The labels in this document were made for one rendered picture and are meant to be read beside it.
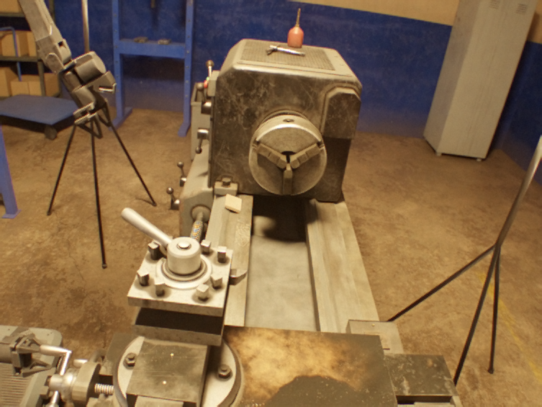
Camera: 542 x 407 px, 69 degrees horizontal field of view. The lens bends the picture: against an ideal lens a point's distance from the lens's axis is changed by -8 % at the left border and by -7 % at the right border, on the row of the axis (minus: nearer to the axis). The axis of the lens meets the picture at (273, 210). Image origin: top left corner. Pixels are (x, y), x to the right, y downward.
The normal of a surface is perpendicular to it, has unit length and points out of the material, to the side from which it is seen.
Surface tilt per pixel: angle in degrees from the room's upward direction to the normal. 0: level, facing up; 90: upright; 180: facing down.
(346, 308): 0
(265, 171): 90
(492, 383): 0
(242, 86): 90
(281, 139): 90
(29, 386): 0
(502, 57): 90
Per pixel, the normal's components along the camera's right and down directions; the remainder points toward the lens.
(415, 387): 0.11, -0.85
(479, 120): 0.00, 0.52
